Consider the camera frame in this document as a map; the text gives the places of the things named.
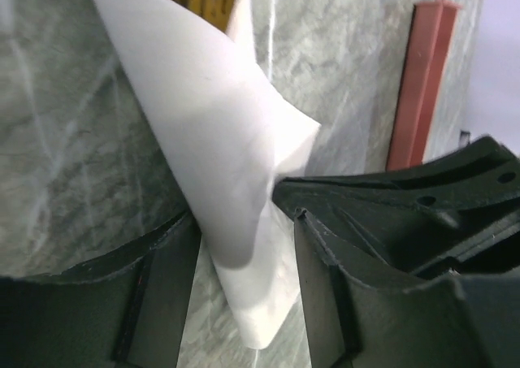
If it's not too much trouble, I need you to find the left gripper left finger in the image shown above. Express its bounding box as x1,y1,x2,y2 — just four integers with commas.
1,211,201,367

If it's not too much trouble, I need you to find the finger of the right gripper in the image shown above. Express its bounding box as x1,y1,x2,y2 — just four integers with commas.
272,136,519,279

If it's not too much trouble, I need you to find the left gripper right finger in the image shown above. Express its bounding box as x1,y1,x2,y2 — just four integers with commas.
295,210,519,367

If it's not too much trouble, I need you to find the white paper napkin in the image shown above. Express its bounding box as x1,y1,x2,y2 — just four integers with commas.
94,0,319,349

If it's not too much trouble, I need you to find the brown utensil tray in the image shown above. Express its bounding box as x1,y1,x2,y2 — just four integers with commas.
386,0,461,171

